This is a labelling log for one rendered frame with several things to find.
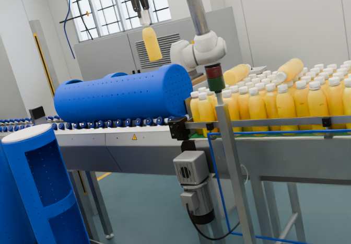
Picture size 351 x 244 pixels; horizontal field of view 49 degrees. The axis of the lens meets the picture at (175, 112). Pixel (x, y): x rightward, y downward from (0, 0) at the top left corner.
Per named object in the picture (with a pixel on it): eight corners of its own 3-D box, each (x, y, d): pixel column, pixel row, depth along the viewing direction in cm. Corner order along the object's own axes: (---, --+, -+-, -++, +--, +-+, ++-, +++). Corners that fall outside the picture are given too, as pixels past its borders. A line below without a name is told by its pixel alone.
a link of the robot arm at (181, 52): (177, 71, 281) (168, 42, 276) (200, 66, 276) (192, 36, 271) (172, 76, 266) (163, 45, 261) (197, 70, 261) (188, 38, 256)
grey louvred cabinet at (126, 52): (129, 134, 566) (102, 37, 533) (257, 138, 422) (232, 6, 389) (101, 148, 528) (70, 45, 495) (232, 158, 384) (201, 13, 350)
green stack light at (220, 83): (214, 87, 150) (211, 75, 148) (229, 86, 146) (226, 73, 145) (206, 92, 145) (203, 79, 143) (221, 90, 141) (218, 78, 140)
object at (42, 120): (46, 125, 284) (39, 105, 281) (49, 124, 282) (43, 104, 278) (35, 129, 276) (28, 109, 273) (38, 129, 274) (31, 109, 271)
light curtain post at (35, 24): (94, 211, 340) (34, 20, 301) (99, 211, 336) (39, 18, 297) (90, 215, 335) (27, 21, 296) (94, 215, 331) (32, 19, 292)
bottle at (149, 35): (149, 61, 205) (138, 27, 202) (161, 58, 207) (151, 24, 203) (151, 61, 198) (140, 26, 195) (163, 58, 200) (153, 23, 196)
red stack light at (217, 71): (211, 75, 148) (209, 65, 147) (226, 73, 145) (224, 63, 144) (203, 79, 143) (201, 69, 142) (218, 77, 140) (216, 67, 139)
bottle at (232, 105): (233, 131, 176) (224, 92, 171) (246, 131, 171) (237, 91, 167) (224, 136, 171) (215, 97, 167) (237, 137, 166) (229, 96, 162)
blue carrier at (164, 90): (92, 116, 266) (82, 76, 260) (197, 109, 214) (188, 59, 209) (59, 129, 243) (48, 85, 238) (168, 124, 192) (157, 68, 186)
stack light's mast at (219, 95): (217, 102, 151) (209, 62, 147) (231, 101, 147) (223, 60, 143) (210, 107, 146) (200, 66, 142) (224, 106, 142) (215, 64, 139)
